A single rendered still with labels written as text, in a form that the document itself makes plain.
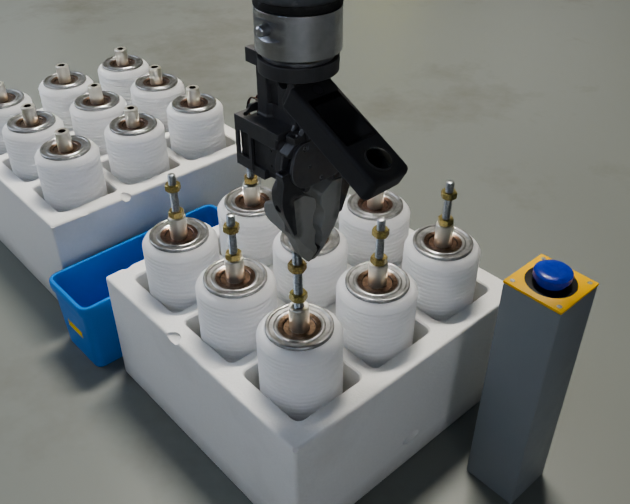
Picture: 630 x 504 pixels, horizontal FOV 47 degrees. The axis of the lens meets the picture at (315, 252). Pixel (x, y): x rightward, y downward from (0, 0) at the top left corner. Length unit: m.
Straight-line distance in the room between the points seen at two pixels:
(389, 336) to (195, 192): 0.52
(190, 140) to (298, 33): 0.68
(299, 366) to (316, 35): 0.34
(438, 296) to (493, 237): 0.49
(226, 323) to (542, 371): 0.35
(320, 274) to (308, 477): 0.24
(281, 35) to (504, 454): 0.56
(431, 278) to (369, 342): 0.12
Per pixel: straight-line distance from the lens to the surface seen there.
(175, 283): 0.94
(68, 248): 1.17
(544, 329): 0.78
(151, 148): 1.21
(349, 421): 0.82
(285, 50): 0.61
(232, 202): 1.00
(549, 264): 0.79
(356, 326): 0.85
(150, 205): 1.21
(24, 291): 1.33
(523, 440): 0.90
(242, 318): 0.85
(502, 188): 1.56
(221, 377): 0.85
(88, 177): 1.17
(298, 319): 0.78
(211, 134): 1.27
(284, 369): 0.78
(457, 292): 0.93
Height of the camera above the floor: 0.79
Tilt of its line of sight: 36 degrees down
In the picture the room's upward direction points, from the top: straight up
